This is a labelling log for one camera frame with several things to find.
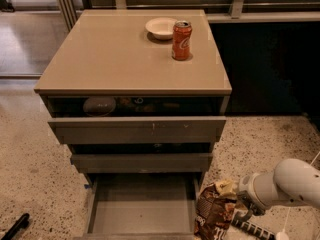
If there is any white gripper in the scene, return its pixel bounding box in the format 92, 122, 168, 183
218, 172, 284, 216

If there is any brown chip bag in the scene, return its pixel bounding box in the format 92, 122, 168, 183
194, 180, 237, 240

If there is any white bowl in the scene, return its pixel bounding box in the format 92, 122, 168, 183
145, 17, 176, 40

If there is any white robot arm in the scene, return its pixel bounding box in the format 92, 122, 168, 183
217, 158, 320, 220

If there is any grey bottom drawer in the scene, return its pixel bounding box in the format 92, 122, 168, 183
73, 173, 203, 240

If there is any grey drawer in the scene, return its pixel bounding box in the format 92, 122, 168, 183
71, 152, 213, 174
73, 173, 203, 240
49, 97, 226, 145

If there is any grey drawer cabinet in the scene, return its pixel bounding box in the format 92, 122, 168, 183
33, 9, 233, 185

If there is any grey middle drawer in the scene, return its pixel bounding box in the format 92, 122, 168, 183
71, 152, 213, 174

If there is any dark round object in drawer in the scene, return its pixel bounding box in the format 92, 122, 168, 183
83, 97, 116, 117

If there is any grey top drawer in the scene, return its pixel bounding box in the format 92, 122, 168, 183
49, 97, 226, 145

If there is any black striped cylinder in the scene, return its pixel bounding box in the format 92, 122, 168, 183
231, 212, 276, 240

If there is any orange soda can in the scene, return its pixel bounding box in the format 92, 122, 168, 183
172, 21, 192, 61

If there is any black cable loop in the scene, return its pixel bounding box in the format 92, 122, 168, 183
231, 207, 256, 224

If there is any white cable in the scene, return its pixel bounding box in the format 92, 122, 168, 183
275, 152, 320, 240

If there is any black handle on floor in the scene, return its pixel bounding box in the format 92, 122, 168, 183
1, 213, 30, 240

